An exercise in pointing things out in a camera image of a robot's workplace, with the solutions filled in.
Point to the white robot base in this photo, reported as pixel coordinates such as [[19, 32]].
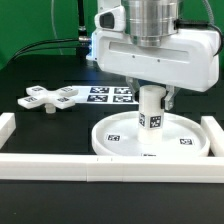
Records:
[[110, 17]]

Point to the white U-shaped fence frame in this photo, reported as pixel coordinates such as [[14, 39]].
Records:
[[104, 168]]

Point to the white round table top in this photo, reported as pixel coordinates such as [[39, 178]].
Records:
[[117, 135]]

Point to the white cross-shaped table base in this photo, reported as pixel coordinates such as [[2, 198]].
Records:
[[61, 98]]

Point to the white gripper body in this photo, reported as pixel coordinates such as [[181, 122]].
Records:
[[186, 59]]

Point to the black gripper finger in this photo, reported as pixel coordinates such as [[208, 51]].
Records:
[[167, 101], [134, 86]]

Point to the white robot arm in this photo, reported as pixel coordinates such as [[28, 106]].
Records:
[[147, 40]]

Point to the white marker sheet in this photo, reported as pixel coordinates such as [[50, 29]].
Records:
[[104, 95]]

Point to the black vertical pole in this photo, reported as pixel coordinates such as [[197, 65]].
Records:
[[82, 32]]

